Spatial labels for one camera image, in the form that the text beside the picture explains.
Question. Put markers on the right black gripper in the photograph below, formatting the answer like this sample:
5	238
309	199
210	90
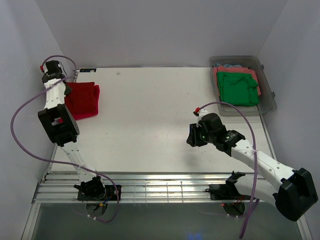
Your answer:
192	139

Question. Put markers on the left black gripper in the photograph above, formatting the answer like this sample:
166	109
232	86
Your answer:
67	90

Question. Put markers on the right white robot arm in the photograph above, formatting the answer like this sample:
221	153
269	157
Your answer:
291	191

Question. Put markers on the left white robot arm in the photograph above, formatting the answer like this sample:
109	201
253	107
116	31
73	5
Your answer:
62	129

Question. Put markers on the folded pink red t shirt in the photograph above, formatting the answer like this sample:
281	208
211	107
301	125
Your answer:
87	110

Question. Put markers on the blue label sticker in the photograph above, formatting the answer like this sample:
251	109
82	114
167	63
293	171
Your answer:
87	70

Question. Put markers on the green t shirt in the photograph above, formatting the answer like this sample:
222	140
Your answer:
238	89

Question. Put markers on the clear plastic bin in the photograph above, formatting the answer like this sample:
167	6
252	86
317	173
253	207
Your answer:
267	102

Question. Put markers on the light blue t shirt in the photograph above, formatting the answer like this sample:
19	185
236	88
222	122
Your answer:
224	66

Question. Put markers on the salmon pink t shirt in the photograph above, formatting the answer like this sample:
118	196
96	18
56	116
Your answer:
235	70

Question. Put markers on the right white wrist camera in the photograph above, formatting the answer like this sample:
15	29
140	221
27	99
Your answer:
199	113

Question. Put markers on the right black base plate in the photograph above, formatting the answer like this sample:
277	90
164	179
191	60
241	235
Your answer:
225	192

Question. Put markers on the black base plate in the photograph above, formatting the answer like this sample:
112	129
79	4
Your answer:
225	192
109	192

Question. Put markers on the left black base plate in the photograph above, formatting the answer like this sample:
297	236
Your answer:
109	192

